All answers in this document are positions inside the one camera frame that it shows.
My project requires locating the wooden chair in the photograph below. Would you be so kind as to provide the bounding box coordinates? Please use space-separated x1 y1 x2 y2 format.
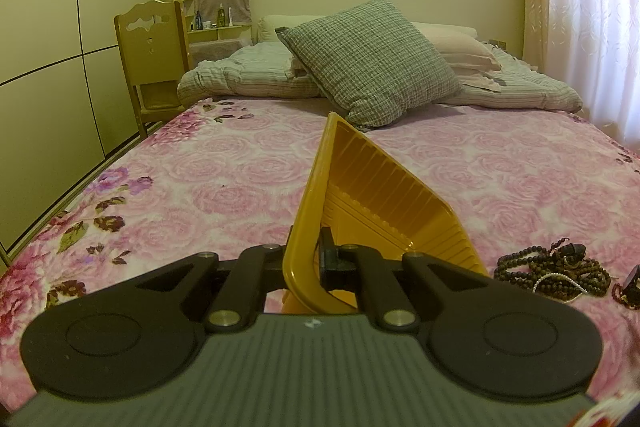
114 0 191 139

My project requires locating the striped quilt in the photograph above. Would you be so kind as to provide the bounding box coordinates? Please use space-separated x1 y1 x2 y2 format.
177 41 584 112

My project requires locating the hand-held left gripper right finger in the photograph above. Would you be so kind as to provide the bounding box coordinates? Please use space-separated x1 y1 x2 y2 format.
319 227 493 334

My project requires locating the yellow dressing shelf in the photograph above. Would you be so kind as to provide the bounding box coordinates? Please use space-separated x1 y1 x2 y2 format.
175 0 253 64

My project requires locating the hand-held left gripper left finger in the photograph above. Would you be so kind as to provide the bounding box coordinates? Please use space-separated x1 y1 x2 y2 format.
136 245 290 334

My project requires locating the grey checked cushion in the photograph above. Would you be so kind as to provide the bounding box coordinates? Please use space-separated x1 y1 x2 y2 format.
275 0 464 131

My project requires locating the cream wardrobe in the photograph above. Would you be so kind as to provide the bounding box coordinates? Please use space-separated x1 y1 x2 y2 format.
0 0 164 266

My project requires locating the white lace curtain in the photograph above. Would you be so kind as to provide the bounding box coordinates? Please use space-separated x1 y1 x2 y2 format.
517 0 640 152

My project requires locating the dark red bead bracelet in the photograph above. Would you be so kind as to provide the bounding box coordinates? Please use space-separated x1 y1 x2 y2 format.
612 264 640 309

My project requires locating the pink floral blanket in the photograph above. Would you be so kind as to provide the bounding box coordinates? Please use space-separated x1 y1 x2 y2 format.
0 94 640 427

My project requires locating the dark wooden bead necklace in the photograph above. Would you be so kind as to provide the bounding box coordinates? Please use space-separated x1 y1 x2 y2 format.
494 244 612 306

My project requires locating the yellow plastic tray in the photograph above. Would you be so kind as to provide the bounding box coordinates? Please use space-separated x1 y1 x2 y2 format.
281 112 491 315

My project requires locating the white pillow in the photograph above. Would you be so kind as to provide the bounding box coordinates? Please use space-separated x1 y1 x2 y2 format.
256 14 324 46

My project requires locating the white pearl strand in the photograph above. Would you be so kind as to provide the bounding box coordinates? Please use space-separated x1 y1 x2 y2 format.
532 273 587 296

